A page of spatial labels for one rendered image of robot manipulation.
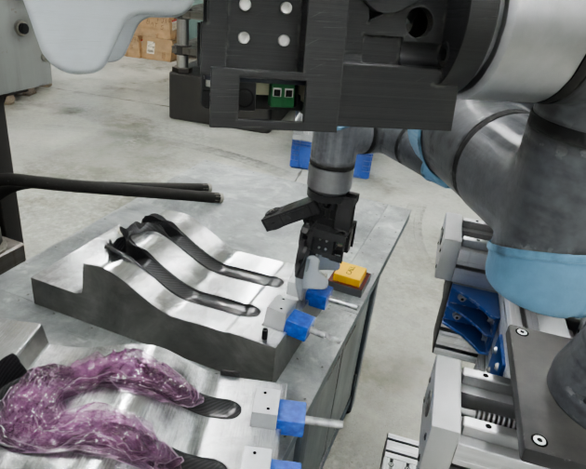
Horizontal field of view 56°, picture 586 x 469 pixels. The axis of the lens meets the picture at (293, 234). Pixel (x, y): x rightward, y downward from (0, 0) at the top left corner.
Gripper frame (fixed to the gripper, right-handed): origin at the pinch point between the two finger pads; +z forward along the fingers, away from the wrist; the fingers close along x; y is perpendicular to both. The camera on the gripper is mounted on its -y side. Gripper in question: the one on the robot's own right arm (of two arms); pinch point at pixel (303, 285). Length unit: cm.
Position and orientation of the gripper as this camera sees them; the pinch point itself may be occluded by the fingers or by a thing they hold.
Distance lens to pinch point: 103.1
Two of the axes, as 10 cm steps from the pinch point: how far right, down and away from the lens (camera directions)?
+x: 3.7, -4.0, 8.4
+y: 9.2, 2.5, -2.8
